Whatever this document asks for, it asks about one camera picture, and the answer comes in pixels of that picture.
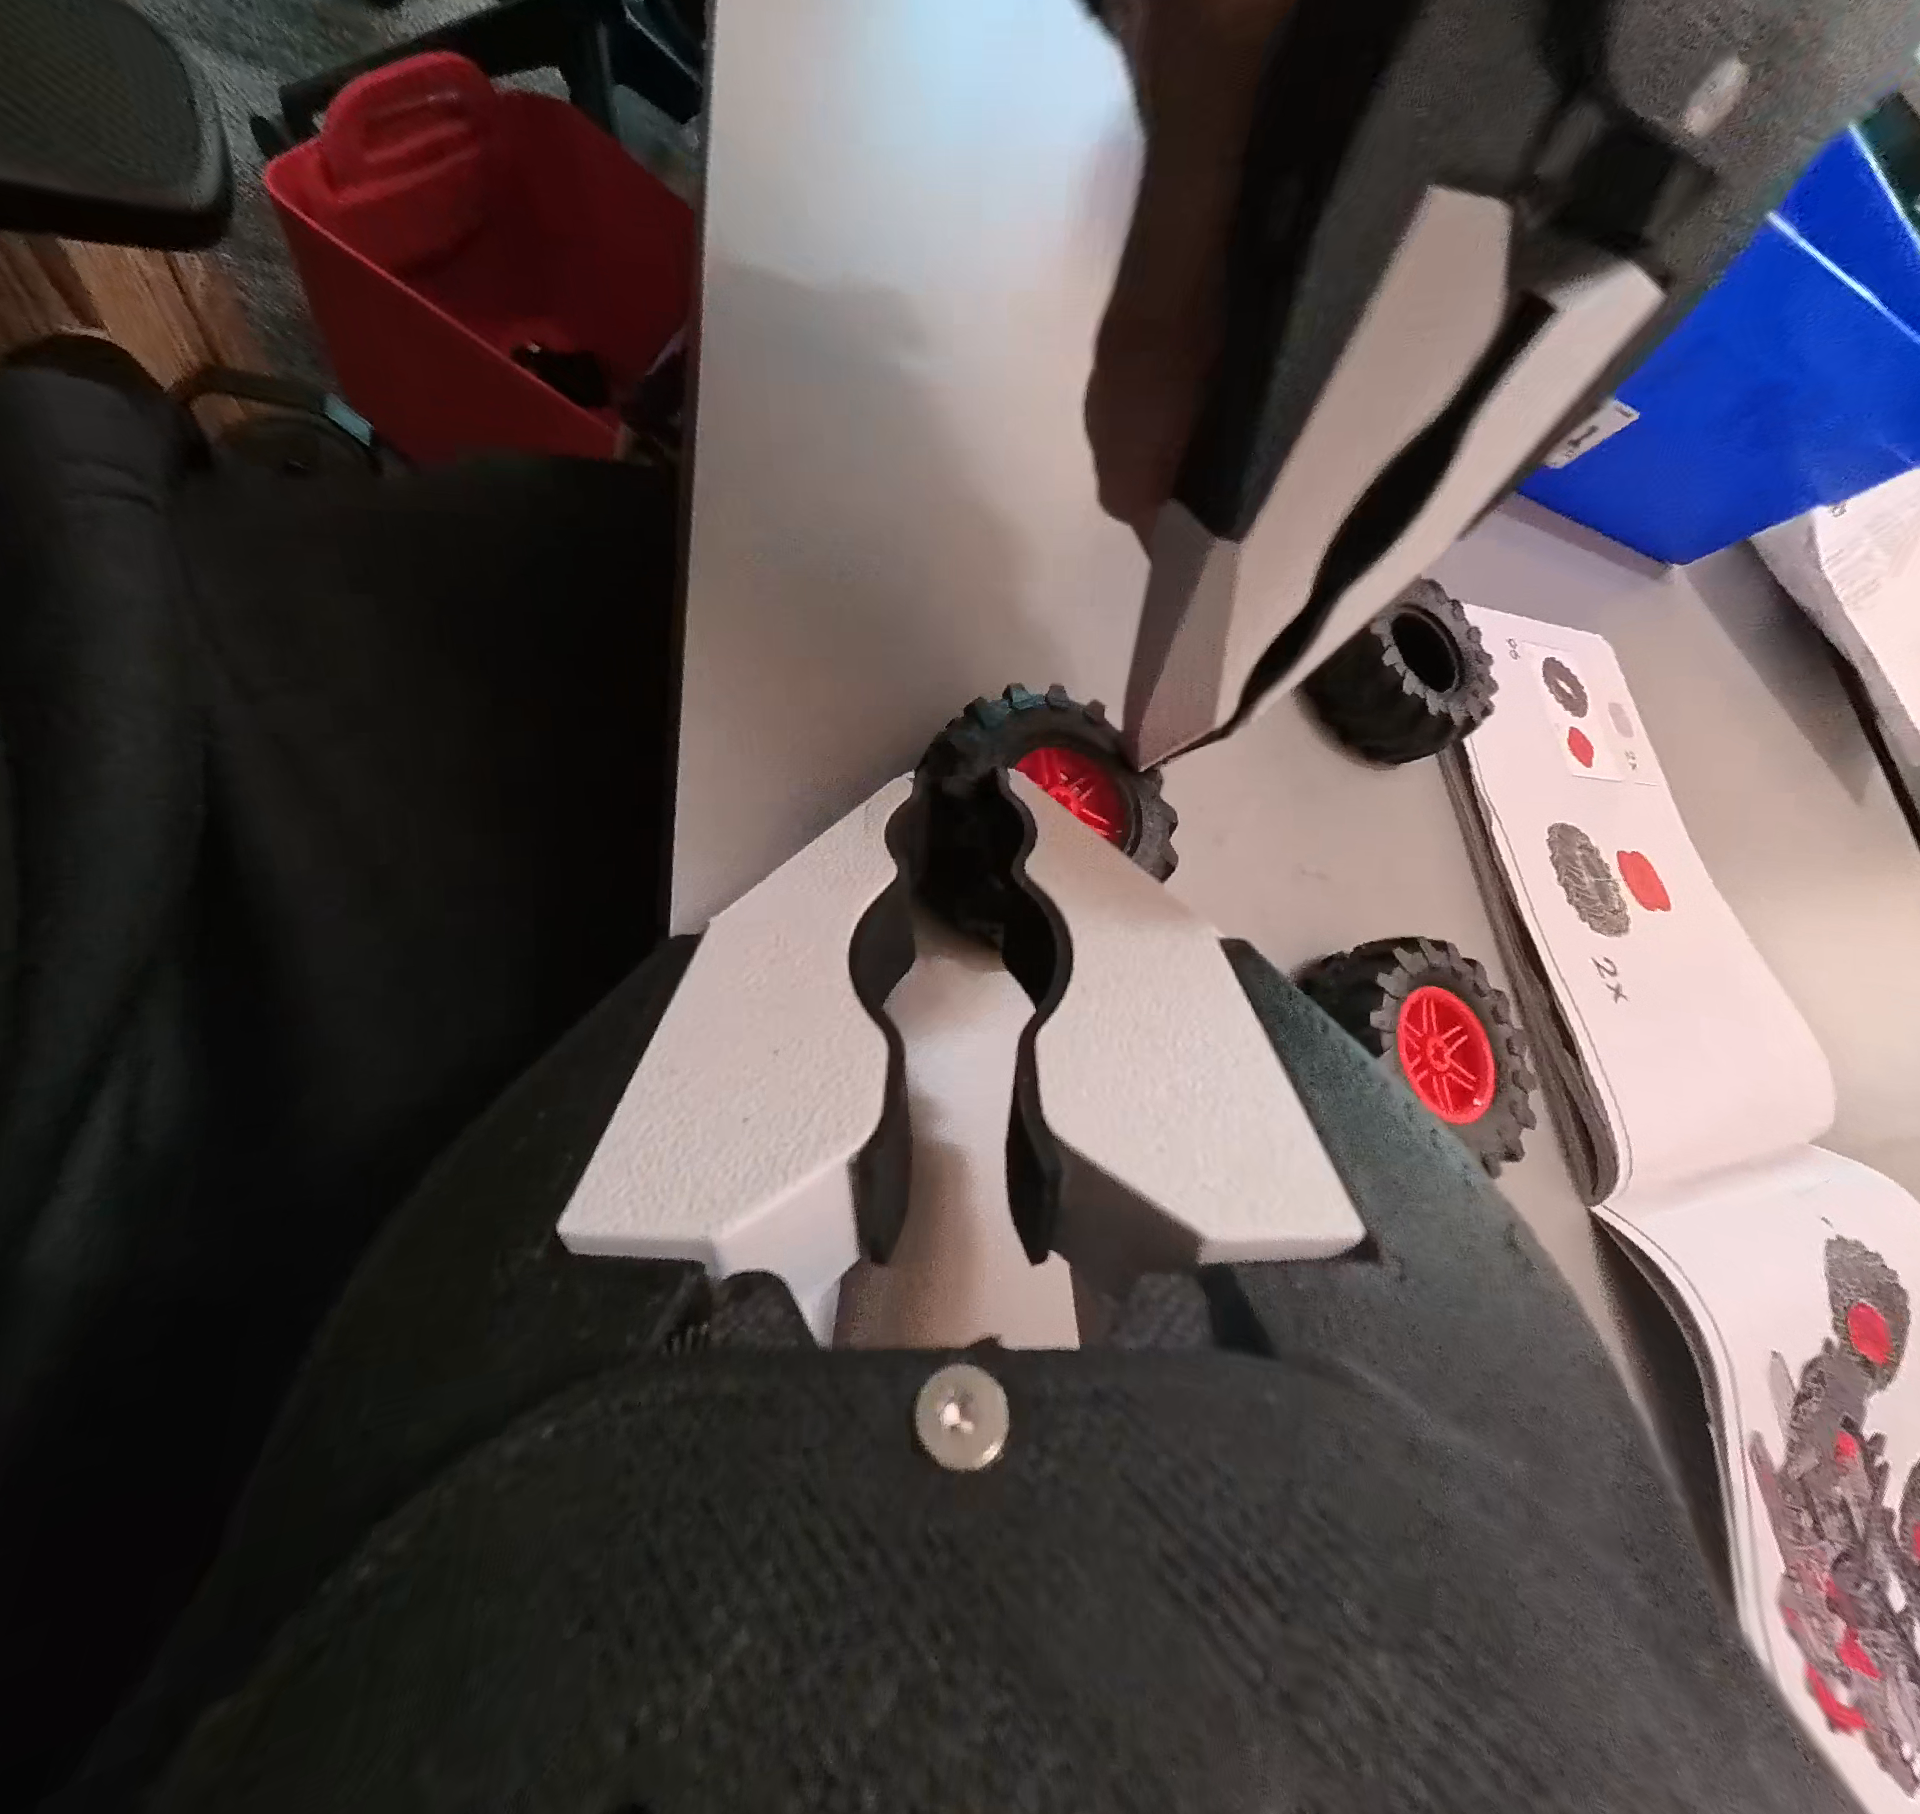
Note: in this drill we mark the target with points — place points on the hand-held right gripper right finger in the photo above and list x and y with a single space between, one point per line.
1185 1078

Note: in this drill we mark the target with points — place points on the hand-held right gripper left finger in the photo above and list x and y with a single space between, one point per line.
751 1065

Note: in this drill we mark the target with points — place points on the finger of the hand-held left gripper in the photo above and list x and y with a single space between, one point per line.
1351 389
1574 345

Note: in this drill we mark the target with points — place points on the toy wheel with red rim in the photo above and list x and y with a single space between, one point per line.
1080 795
1440 1056

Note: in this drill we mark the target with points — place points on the white desk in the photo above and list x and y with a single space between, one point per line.
900 345

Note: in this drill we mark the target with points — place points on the person's left hand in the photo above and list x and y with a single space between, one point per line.
1185 268

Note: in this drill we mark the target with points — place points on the blue box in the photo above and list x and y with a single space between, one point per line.
1754 404

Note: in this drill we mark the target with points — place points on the black toy tyre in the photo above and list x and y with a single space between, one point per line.
1358 718

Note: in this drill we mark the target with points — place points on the white paper sheet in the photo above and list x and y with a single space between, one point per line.
1875 569

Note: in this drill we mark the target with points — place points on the toy instruction booklet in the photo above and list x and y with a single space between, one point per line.
1681 1034

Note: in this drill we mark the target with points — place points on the red plastic bin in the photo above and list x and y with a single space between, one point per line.
450 299

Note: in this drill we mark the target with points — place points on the black chair base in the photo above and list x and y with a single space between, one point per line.
585 14

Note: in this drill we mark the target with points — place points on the black mesh office chair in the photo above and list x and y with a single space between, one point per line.
91 104

